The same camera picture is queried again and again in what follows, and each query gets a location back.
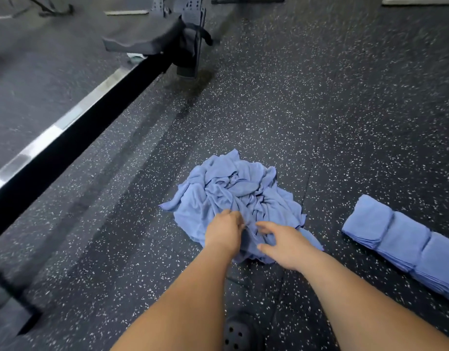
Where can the person's left hand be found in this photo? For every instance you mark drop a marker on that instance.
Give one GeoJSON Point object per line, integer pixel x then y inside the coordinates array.
{"type": "Point", "coordinates": [223, 234]}

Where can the person's right hand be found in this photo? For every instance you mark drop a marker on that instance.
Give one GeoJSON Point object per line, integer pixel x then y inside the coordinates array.
{"type": "Point", "coordinates": [290, 246]}

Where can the blue towel pile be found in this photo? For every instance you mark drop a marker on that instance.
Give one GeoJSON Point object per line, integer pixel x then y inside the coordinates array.
{"type": "Point", "coordinates": [224, 182]}

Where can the row of blue towels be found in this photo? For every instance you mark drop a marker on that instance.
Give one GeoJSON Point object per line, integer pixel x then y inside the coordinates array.
{"type": "Point", "coordinates": [404, 241]}

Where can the plain blue towel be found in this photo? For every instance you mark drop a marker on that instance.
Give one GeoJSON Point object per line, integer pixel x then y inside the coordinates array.
{"type": "Point", "coordinates": [440, 261]}

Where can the person's right forearm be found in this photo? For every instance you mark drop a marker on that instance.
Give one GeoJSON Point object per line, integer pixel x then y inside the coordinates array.
{"type": "Point", "coordinates": [371, 307]}

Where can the person's left forearm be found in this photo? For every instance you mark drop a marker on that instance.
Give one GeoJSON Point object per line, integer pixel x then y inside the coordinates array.
{"type": "Point", "coordinates": [180, 307]}

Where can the person's black clog shoe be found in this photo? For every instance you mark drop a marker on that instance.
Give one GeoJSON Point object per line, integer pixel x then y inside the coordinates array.
{"type": "Point", "coordinates": [239, 334]}

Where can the black ski trainer grey platform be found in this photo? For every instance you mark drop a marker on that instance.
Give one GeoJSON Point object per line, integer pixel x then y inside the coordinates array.
{"type": "Point", "coordinates": [126, 12]}

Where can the black ski trainer wooden-edged platform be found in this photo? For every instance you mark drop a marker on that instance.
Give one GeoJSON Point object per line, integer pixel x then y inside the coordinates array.
{"type": "Point", "coordinates": [422, 0]}

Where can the black fan bike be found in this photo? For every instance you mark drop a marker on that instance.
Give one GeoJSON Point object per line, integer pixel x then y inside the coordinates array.
{"type": "Point", "coordinates": [45, 5]}

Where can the black rowing machine with rail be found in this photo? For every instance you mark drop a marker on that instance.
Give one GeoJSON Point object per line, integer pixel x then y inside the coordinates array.
{"type": "Point", "coordinates": [78, 131]}

